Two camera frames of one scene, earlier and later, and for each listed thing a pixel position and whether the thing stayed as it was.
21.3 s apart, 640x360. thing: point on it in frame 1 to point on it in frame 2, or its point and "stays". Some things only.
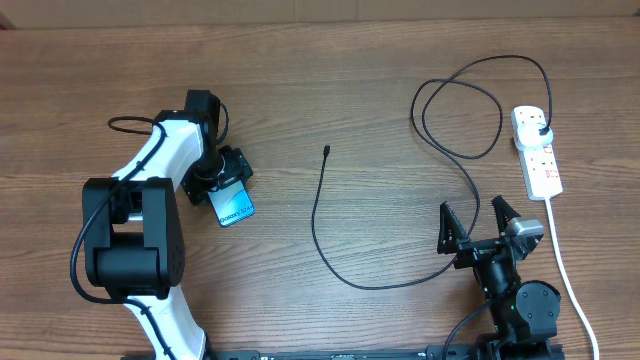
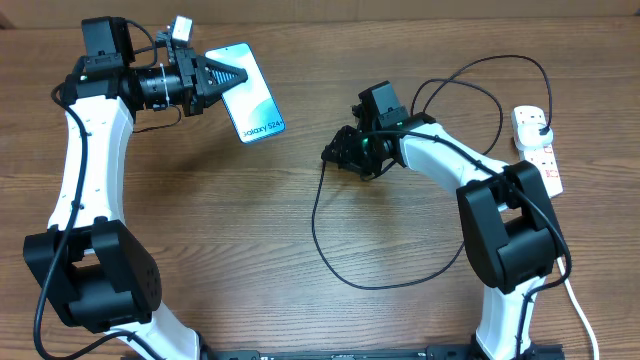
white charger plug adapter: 532,136 stays
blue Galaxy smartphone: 231,202 to 251,106
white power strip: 538,162 stays
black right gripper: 454,240 to 345,156
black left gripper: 238,167 to 195,71
